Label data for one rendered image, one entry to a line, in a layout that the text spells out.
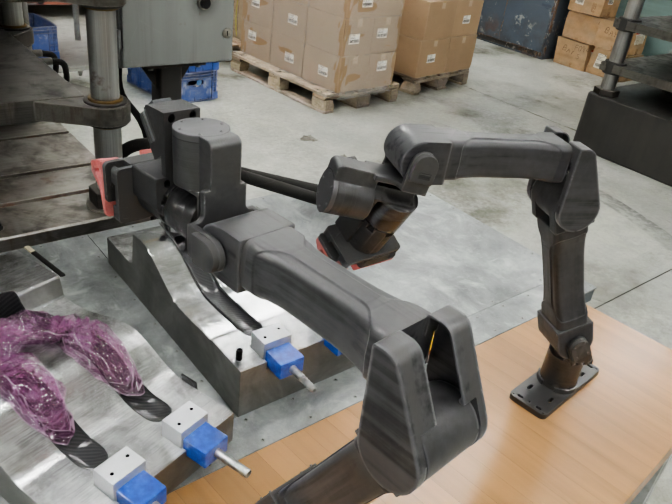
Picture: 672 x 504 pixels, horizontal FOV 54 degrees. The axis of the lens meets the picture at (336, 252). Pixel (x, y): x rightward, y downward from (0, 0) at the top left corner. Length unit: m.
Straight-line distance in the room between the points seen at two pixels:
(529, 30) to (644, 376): 6.81
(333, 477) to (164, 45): 1.26
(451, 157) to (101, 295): 0.73
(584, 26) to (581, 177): 6.83
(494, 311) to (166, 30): 1.00
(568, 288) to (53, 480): 0.76
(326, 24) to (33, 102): 3.54
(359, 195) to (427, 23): 4.73
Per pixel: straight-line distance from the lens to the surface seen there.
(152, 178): 0.71
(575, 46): 7.78
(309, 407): 1.06
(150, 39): 1.68
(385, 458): 0.53
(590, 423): 1.19
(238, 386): 1.00
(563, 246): 1.01
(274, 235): 0.62
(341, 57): 4.84
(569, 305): 1.09
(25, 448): 0.93
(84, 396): 0.98
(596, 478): 1.11
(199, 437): 0.91
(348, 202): 0.82
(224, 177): 0.65
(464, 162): 0.86
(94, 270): 1.37
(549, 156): 0.92
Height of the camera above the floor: 1.53
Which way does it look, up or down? 30 degrees down
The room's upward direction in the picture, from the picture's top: 8 degrees clockwise
